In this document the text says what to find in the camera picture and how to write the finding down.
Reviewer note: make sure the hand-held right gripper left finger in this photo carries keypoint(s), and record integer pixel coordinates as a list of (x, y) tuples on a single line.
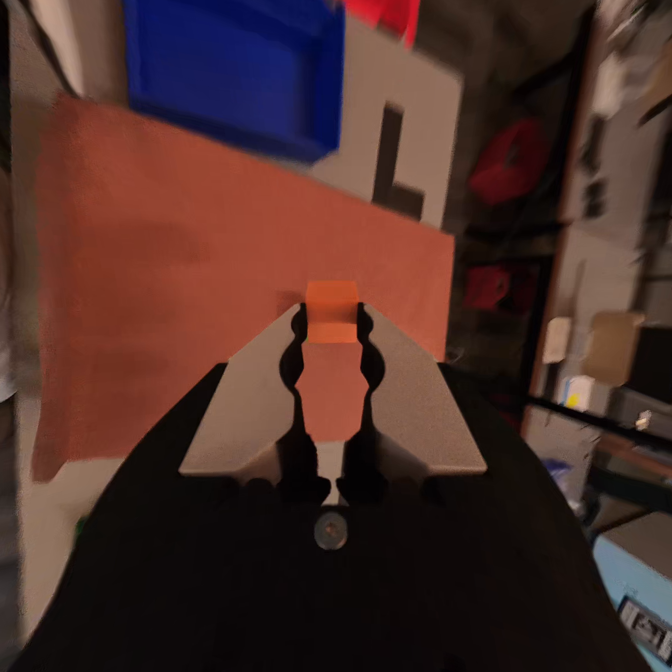
[(241, 414)]

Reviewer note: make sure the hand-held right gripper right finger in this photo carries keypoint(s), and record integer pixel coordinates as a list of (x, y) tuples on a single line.
[(420, 414)]

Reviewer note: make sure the orange wooden cube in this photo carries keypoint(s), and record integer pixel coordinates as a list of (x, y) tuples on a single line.
[(330, 315)]

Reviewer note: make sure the blue plastic bin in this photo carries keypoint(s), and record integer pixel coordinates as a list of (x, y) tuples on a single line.
[(225, 68)]

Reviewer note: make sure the light grey desk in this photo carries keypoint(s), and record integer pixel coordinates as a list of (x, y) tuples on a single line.
[(420, 105)]

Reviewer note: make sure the red bag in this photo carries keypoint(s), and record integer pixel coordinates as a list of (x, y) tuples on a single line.
[(485, 286), (509, 162)]

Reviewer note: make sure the yellow blue card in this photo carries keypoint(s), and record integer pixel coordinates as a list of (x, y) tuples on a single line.
[(577, 392)]

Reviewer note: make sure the rust brown felt bag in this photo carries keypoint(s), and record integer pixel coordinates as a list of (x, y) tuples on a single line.
[(183, 262)]

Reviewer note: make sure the wooden panel on clear stand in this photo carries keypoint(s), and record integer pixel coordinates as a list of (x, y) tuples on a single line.
[(611, 346)]

